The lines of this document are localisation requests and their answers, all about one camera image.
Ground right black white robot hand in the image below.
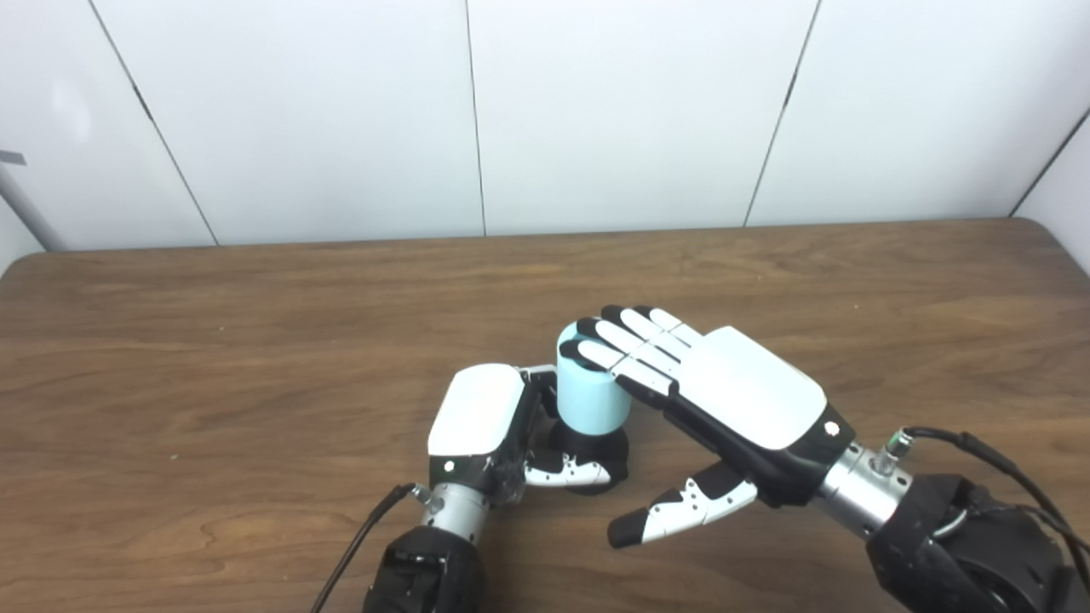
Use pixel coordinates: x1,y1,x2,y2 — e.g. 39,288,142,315
559,305,857,550

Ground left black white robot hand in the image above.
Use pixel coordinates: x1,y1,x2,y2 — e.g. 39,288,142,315
426,364,614,507

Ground light blue cylinder cup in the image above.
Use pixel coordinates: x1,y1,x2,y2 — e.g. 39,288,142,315
555,324,633,437

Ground black funnel nozzle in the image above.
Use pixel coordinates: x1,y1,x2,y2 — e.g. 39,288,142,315
545,417,631,495

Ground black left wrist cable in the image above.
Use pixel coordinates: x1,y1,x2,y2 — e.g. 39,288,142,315
309,483,431,613

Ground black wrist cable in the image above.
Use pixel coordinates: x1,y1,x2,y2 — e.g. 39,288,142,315
873,426,1090,597
309,483,431,613

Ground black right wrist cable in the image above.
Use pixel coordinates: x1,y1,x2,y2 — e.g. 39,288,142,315
873,426,1090,597

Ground grey wall corner strip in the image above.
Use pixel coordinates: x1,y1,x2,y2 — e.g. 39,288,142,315
0,162,67,252

